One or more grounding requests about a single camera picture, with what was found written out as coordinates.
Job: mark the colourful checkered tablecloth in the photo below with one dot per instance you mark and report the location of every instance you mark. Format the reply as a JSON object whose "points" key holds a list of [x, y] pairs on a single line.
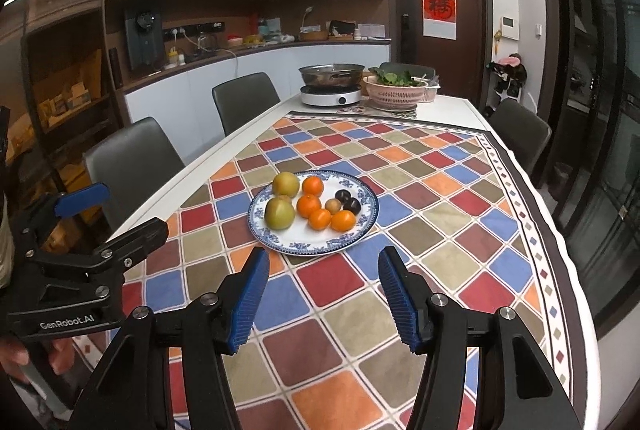
{"points": [[324, 352]]}

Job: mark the clear plastic container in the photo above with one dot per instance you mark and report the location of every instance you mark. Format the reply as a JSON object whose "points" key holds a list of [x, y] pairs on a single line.
{"points": [[430, 91]]}

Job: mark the brown kiwi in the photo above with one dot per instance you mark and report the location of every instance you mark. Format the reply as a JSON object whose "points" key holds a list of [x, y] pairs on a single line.
{"points": [[333, 205]]}

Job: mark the steel pot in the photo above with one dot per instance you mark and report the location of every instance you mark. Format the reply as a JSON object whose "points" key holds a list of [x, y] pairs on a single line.
{"points": [[331, 75]]}

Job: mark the white induction cooker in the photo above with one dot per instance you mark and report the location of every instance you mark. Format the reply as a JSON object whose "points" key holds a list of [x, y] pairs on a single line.
{"points": [[316, 96]]}

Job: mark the large orange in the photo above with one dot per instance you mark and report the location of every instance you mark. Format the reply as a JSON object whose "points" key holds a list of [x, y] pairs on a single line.
{"points": [[307, 204]]}

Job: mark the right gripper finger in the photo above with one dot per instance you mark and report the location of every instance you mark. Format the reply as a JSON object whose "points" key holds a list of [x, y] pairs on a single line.
{"points": [[40, 218], [117, 255]]}

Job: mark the red white door poster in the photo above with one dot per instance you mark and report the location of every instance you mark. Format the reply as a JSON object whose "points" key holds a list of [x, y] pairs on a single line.
{"points": [[439, 19]]}

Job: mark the dark plum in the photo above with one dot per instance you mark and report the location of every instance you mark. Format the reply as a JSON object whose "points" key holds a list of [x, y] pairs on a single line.
{"points": [[353, 205], [343, 196]]}

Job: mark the grey chair far left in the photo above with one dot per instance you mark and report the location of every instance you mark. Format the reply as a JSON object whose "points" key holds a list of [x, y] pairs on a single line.
{"points": [[240, 100]]}

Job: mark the small orange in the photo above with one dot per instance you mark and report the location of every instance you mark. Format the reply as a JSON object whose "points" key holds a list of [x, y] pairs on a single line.
{"points": [[343, 221]]}

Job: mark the yellow pear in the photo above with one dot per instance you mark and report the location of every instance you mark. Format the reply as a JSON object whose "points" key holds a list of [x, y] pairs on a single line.
{"points": [[285, 184]]}

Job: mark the green apple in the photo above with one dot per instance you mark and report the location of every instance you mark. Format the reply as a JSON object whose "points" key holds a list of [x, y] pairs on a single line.
{"points": [[279, 213]]}

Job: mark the grey chair right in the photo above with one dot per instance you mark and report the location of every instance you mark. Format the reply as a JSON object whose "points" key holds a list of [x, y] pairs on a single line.
{"points": [[521, 131]]}

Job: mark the blue white porcelain plate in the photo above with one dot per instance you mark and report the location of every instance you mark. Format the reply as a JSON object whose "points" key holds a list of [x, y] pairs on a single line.
{"points": [[300, 240]]}

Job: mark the grey chair near left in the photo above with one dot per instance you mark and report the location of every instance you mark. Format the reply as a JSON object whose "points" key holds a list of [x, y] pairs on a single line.
{"points": [[134, 163]]}

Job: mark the black water dispenser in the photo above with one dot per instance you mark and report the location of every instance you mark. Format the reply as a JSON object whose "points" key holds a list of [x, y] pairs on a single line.
{"points": [[144, 38]]}

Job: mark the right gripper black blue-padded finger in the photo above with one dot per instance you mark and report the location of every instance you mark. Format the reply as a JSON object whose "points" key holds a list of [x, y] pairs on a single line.
{"points": [[516, 386], [130, 387]]}

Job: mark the pink basket with greens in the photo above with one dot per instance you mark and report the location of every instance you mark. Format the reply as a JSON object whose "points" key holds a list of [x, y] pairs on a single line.
{"points": [[396, 86]]}

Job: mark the grey chair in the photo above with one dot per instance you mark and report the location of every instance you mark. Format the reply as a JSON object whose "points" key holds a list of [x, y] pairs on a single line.
{"points": [[240, 100], [521, 131], [134, 163]]}

